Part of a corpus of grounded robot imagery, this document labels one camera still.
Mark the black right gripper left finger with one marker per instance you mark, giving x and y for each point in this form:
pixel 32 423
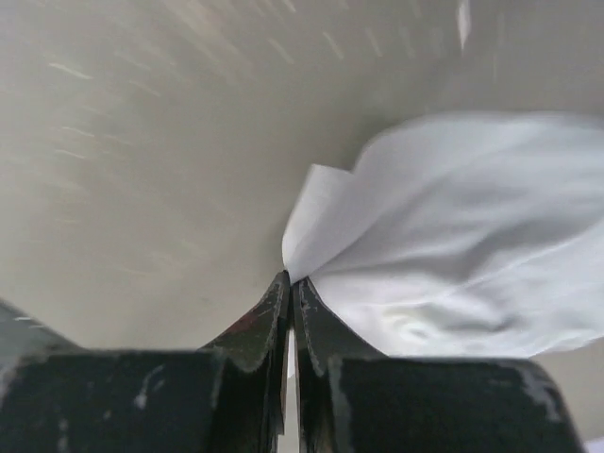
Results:
pixel 57 396

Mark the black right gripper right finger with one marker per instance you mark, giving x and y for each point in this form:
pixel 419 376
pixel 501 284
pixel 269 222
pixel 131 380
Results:
pixel 352 398

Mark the white underwear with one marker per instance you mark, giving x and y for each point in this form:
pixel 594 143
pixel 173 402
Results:
pixel 461 235

